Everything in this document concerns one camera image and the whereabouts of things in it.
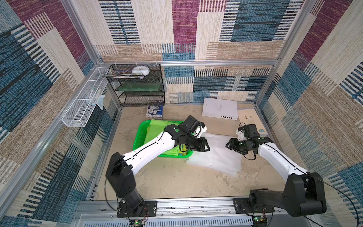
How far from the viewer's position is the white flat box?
1.11 metres

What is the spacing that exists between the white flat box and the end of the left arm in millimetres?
464

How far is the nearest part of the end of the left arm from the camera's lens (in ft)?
1.86
